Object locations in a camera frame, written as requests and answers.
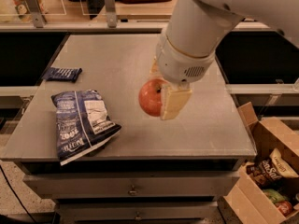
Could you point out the middle metal bracket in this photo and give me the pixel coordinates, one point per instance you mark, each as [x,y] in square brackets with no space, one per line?
[111,13]

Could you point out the small dark blue snack bar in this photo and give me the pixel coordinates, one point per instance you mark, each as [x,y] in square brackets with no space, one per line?
[62,74]

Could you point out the green snack bag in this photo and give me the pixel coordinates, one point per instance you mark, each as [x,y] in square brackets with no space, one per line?
[274,196]

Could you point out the blue chip bag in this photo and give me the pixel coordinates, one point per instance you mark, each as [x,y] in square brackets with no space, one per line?
[82,124]

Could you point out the colourful snack package top left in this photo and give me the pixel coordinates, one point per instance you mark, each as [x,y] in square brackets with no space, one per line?
[17,10]

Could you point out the lower grey drawer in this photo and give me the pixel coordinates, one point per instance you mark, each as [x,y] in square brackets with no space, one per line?
[135,211]

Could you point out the metal bracket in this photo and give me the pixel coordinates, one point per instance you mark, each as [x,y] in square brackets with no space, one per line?
[111,13]
[36,13]

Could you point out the grey drawer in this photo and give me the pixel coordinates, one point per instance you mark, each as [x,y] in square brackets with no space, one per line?
[123,185]
[135,211]

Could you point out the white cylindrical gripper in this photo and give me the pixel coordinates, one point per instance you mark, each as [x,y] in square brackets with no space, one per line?
[179,64]

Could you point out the upper grey drawer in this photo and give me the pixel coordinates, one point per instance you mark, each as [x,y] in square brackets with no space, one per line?
[123,185]

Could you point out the brown sea salt chip bag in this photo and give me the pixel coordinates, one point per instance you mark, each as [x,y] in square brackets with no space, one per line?
[270,170]

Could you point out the left metal bracket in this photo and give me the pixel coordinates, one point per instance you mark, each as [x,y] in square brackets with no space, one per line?
[36,13]

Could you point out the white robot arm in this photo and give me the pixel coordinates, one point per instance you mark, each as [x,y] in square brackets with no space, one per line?
[187,45]

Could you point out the cardboard box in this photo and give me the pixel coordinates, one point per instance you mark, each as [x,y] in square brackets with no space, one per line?
[246,198]

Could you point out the red apple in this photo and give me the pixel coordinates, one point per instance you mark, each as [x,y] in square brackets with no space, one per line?
[149,97]

